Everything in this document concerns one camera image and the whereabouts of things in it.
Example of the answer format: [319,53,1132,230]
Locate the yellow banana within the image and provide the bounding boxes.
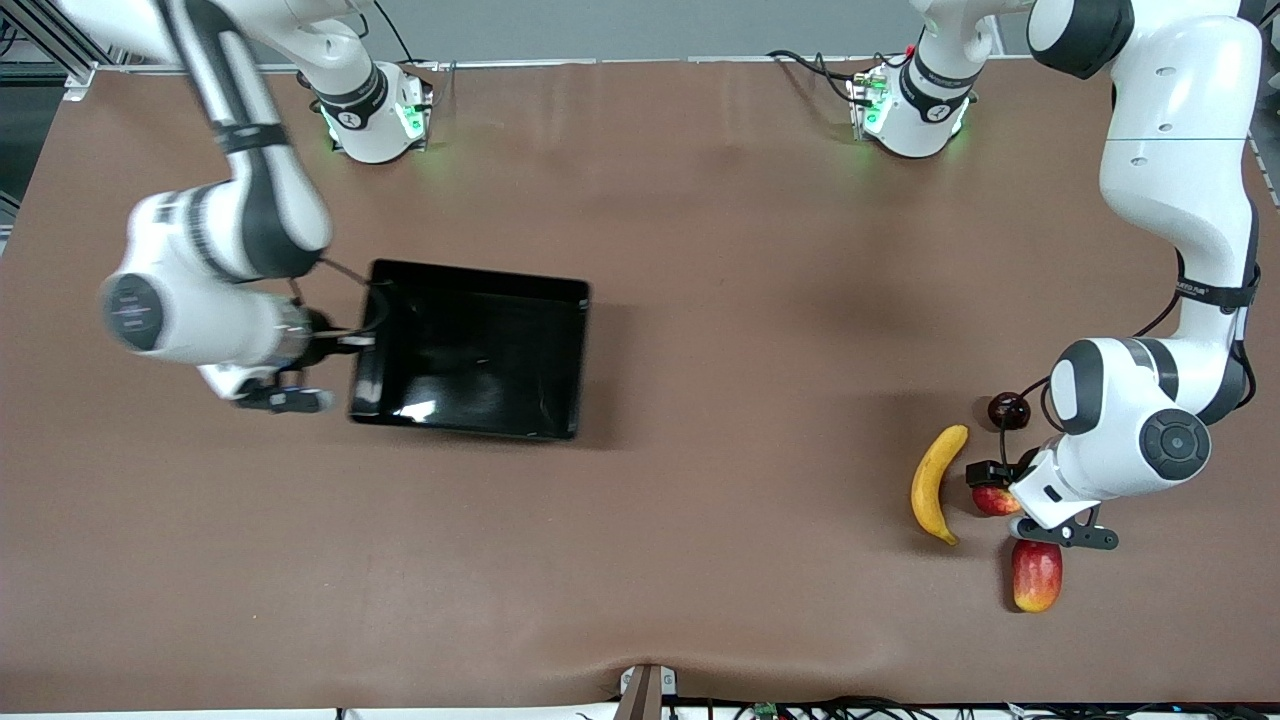
[910,424,970,547]

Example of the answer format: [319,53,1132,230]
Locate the black plastic box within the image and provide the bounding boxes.
[348,258,591,441]

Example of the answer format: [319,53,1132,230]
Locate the red yellow mango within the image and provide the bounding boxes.
[1010,538,1064,614]

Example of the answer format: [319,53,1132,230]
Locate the brown table mat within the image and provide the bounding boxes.
[0,58,1280,713]

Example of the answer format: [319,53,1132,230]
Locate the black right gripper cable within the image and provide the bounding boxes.
[290,255,393,341]

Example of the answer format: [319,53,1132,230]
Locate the black right base cable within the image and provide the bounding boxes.
[375,0,441,71]

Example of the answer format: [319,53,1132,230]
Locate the black base cable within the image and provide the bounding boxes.
[767,48,881,106]
[375,0,441,71]

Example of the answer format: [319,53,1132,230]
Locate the silver table edge rail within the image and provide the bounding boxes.
[60,57,1216,76]

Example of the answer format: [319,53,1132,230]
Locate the aluminium frame profile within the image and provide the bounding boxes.
[0,0,101,101]

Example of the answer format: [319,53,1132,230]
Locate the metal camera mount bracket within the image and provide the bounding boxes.
[612,663,681,720]

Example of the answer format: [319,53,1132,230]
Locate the black left base cable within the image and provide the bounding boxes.
[767,48,881,106]

